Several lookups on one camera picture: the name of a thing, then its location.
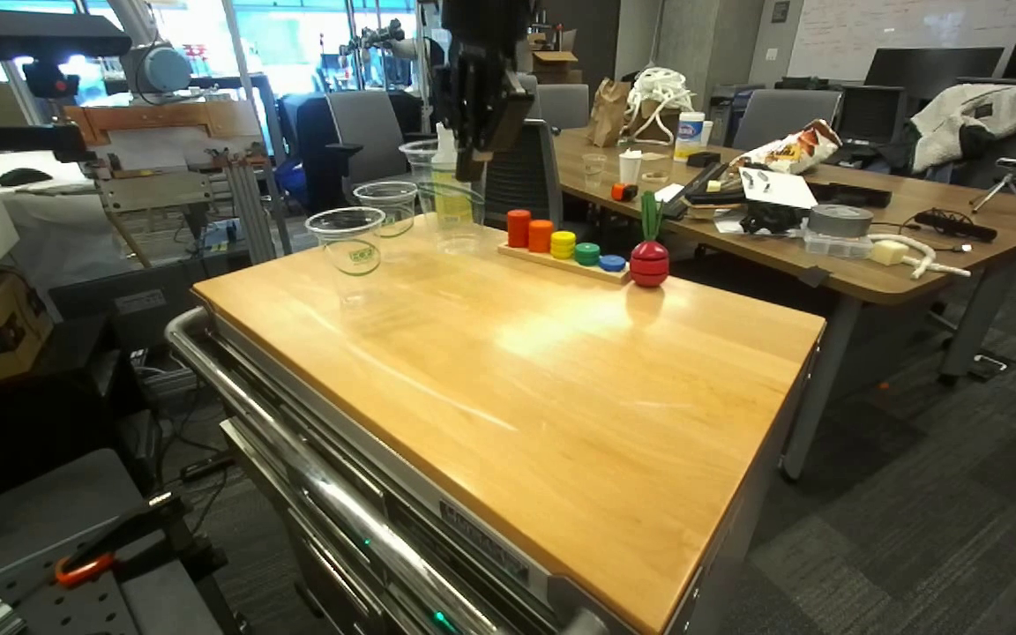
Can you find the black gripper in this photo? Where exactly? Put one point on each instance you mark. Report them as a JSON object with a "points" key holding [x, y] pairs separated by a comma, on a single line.
{"points": [[487, 107]]}

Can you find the clear plastic cup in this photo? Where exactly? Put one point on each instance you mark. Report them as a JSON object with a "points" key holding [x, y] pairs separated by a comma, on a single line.
{"points": [[397, 200], [344, 235]]}

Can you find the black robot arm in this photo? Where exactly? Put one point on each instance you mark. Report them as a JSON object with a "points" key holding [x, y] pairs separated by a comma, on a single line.
{"points": [[495, 24]]}

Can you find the yellow label spray bottle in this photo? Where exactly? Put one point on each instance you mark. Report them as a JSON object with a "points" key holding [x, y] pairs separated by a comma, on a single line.
{"points": [[454, 200]]}

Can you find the grey office chair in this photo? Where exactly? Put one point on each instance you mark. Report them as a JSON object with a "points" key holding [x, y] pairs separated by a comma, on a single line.
{"points": [[524, 177]]}

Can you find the red wooden cylinder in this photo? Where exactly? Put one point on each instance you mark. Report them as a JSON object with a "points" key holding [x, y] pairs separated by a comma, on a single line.
{"points": [[519, 226]]}

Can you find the orange wooden cylinder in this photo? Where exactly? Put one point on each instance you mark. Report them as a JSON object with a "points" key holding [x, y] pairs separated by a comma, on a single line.
{"points": [[541, 235]]}

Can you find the yellow wooden cylinder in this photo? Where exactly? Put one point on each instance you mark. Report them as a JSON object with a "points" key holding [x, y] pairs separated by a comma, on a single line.
{"points": [[564, 244]]}

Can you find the green wooden cylinder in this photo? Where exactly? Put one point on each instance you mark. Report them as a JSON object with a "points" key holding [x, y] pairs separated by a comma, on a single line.
{"points": [[586, 256]]}

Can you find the brown paper bag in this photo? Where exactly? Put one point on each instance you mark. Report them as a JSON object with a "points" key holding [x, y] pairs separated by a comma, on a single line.
{"points": [[607, 114]]}

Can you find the blue wooden cylinder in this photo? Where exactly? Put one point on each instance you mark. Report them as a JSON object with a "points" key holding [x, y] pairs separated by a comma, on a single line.
{"points": [[612, 262]]}

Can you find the white wipes canister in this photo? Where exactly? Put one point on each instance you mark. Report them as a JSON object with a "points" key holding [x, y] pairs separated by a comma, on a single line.
{"points": [[688, 135]]}

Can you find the steel tool cart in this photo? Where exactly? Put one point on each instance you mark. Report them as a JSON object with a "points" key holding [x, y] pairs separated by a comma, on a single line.
{"points": [[464, 489]]}

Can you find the snack chip bag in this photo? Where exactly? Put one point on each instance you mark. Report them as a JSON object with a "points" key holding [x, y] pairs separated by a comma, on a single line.
{"points": [[795, 154]]}

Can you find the brown office desk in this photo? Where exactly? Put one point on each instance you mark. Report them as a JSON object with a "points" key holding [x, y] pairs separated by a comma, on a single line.
{"points": [[867, 237]]}

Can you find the grey duct tape roll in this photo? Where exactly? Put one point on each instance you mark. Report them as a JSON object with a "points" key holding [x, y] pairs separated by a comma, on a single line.
{"points": [[839, 221]]}

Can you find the orange handled clamp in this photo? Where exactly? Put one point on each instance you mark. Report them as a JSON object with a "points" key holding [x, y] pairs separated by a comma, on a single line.
{"points": [[71, 577]]}

